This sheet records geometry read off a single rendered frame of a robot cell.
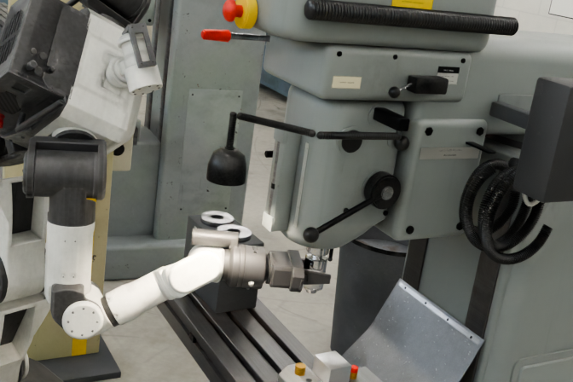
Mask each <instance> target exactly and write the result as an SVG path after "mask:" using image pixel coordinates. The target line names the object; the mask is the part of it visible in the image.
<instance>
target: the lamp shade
mask: <svg viewBox="0 0 573 382"><path fill-rule="evenodd" d="M246 170H247V167H246V159H245V155H244V154H243V153H242V152H241V151H240V150H239V149H237V148H226V147H221V148H219V149H217V150H215V151H213V153H212V155H211V158H210V160H209V162H208V166H207V173H206V179H207V180H208V181H209V182H212V183H215V184H218V185H223V186H240V185H243V184H244V183H245V182H246Z"/></svg>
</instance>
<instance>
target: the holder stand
mask: <svg viewBox="0 0 573 382"><path fill-rule="evenodd" d="M193 228H194V229H212V230H222V231H231V232H239V239H238V244H239V245H249V246H264V243H263V242H262V241H261V240H260V239H259V238H258V237H257V236H255V235H254V234H253V233H252V232H251V230H250V229H247V228H245V227H244V226H243V225H241V224H240V223H239V222H237V221H236V220H235V219H234V217H233V216H231V215H230V214H228V213H227V212H222V211H206V212H204V213H202V214H201V215H191V216H188V225H187V233H186V241H185V249H184V257H183V258H186V257H187V256H188V254H189V252H190V250H191V249H192V248H193V247H194V246H196V245H191V236H192V234H191V233H192V229H193ZM195 292H196V293H197V294H198V295H199V296H200V297H201V298H202V299H203V300H204V301H205V303H206V304H207V305H208V306H209V307H210V308H211V309H212V310H213V311H214V312H215V313H222V312H228V311H234V310H244V309H250V308H255V307H256V302H257V296H258V289H254V288H250V289H246V288H243V287H233V286H228V284H227V283H226V281H219V282H210V283H209V284H207V285H205V286H203V287H201V288H199V289H197V290H195Z"/></svg>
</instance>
